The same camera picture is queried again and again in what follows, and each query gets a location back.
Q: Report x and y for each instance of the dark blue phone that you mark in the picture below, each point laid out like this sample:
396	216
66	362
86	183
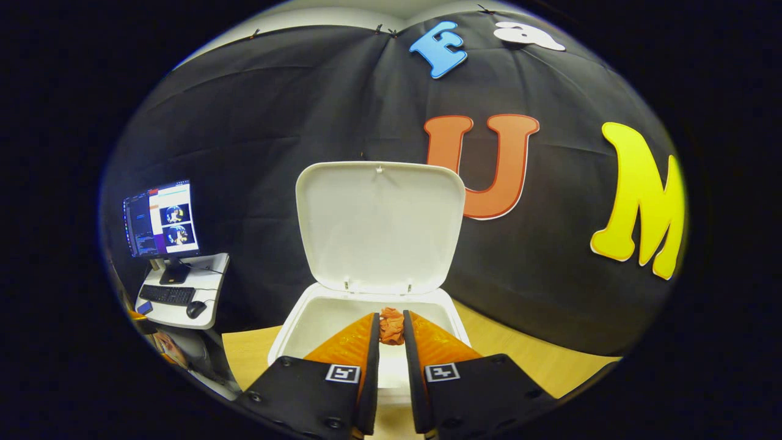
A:
145	307

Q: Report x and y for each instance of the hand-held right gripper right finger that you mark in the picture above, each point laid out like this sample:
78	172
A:
412	379

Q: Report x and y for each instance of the orange paper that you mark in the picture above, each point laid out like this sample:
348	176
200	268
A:
391	327

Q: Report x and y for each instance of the black keyboard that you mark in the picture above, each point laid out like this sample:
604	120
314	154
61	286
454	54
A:
167	295

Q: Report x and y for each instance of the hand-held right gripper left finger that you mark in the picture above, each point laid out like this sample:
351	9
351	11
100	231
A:
371	379

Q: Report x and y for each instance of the white side table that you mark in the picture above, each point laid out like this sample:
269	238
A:
211	287

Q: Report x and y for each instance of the black computer mouse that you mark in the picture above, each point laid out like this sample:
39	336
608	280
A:
196	309

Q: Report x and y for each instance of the computer monitor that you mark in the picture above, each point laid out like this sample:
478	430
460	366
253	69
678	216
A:
162	220

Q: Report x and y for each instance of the white desktop garbage bin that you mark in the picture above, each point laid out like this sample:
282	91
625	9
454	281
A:
324	318

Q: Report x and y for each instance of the black backdrop cloth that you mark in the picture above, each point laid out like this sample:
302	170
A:
275	122

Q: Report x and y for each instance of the wooden desktop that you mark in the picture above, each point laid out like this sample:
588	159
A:
525	348

